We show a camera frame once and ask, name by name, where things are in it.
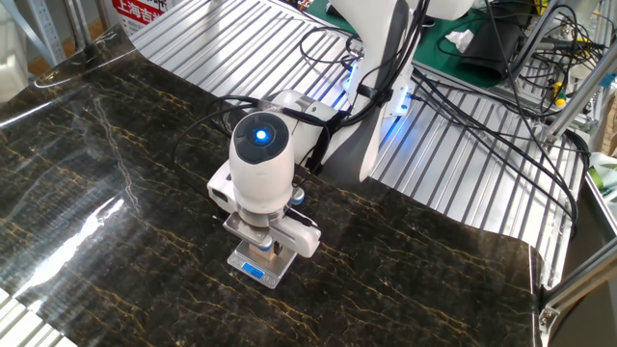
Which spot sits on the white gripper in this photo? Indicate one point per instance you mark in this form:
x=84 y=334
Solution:
x=303 y=238

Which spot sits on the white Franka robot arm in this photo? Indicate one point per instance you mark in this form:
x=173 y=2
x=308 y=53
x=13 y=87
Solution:
x=262 y=178

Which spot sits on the silver digital pocket scale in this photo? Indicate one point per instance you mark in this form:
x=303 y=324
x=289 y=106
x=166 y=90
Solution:
x=253 y=271

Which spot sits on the black marble pattern mat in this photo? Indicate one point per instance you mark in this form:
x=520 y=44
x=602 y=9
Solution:
x=144 y=217

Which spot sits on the green cutting mat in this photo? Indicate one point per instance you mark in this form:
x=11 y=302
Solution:
x=434 y=53

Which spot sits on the red white printed sign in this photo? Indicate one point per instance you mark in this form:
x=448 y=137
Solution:
x=137 y=12

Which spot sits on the crumpled white paper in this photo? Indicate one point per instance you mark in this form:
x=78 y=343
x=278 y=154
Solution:
x=460 y=39

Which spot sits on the black pouch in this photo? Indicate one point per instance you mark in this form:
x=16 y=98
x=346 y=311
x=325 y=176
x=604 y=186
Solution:
x=491 y=48

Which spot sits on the grey metal pole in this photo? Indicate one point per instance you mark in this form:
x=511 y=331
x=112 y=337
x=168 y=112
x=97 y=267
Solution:
x=79 y=24

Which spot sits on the white box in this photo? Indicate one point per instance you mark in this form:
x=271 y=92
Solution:
x=12 y=72

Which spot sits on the grey slotted shelf upright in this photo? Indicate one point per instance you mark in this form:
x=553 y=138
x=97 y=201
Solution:
x=45 y=29

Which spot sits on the green white bag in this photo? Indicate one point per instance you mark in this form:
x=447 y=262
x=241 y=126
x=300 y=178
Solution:
x=602 y=176

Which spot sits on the aluminium frame profile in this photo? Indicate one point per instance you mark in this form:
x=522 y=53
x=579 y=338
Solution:
x=578 y=279

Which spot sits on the aluminium frame post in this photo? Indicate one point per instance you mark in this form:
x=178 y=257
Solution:
x=535 y=43
x=578 y=101

